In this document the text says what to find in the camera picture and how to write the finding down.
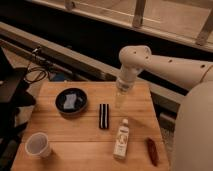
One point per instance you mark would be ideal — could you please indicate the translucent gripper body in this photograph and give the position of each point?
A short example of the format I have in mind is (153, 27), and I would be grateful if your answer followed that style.
(122, 89)

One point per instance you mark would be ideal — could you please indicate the white paper cup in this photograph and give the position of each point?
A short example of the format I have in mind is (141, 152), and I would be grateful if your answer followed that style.
(38, 145)

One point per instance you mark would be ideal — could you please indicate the black white striped block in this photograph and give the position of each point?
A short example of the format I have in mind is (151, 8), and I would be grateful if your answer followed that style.
(103, 116)

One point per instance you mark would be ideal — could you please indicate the grey cloth piece in bowl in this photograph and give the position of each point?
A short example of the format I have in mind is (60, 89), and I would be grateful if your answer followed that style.
(70, 101)

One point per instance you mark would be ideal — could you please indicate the metal window railing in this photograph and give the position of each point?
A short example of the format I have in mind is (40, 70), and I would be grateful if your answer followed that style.
(188, 22)

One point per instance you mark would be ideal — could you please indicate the small white bottle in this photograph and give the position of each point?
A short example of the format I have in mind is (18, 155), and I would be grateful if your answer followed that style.
(121, 142)

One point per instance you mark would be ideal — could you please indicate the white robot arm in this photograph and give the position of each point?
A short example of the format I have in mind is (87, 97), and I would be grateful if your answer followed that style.
(193, 135)

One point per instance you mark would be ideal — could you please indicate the black round bowl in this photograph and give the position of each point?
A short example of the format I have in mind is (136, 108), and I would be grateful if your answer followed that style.
(80, 104)

